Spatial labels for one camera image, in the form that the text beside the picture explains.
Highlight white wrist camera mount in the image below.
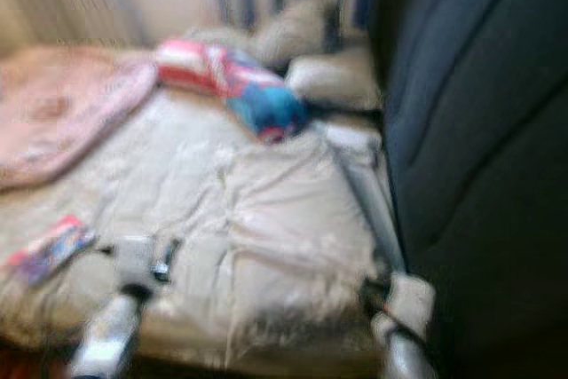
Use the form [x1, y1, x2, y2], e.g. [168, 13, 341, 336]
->
[386, 272, 438, 336]
[114, 235, 165, 287]

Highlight large white pillow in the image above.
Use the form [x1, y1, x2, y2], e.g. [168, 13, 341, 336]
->
[222, 135, 378, 353]

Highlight pink cartoon bear blanket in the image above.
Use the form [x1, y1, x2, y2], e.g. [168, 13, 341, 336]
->
[0, 44, 159, 192]

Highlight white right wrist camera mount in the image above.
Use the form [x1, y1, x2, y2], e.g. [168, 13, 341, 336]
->
[386, 272, 438, 336]

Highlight pink blue anime magazine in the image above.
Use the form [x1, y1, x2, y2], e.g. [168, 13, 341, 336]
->
[7, 214, 97, 287]

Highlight grey pillow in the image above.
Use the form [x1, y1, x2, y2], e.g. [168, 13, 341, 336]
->
[284, 46, 384, 114]
[186, 0, 343, 69]

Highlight grey floral bed sheet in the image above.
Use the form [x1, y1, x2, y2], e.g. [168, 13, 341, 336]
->
[0, 86, 405, 375]

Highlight red white blue striped pillow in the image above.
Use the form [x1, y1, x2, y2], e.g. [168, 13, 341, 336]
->
[155, 37, 312, 145]

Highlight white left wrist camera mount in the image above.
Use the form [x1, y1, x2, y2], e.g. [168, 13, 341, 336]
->
[114, 235, 165, 287]

